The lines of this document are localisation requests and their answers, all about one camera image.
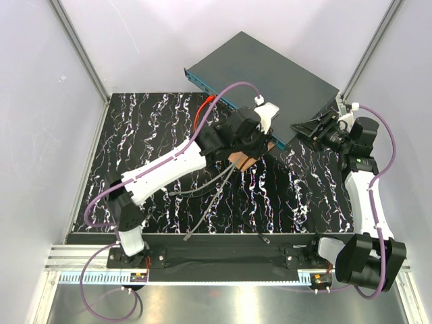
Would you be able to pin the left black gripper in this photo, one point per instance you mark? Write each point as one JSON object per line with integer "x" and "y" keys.
{"x": 262, "y": 141}

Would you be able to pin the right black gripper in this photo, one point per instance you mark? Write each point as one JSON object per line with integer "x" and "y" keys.
{"x": 327, "y": 122}

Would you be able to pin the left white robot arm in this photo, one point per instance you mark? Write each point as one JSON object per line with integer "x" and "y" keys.
{"x": 247, "y": 130}

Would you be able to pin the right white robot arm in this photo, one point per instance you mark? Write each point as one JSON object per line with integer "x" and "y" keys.
{"x": 372, "y": 257}

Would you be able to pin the brown wooden board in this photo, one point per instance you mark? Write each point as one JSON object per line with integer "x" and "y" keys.
{"x": 242, "y": 160}

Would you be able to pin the black marble pattern mat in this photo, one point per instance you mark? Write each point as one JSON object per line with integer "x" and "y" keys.
{"x": 293, "y": 190}

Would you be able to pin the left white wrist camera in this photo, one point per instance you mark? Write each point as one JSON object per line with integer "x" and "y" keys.
{"x": 267, "y": 112}

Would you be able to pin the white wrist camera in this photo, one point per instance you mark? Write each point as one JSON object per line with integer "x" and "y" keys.
{"x": 348, "y": 118}
{"x": 267, "y": 112}

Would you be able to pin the dark teal network switch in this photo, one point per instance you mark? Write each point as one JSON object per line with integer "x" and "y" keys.
{"x": 299, "y": 94}

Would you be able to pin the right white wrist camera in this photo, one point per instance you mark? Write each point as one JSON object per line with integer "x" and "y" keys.
{"x": 348, "y": 118}

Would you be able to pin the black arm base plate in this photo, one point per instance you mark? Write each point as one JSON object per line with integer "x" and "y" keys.
{"x": 161, "y": 251}

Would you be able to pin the white slotted cable duct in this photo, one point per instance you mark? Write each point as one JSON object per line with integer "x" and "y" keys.
{"x": 157, "y": 278}

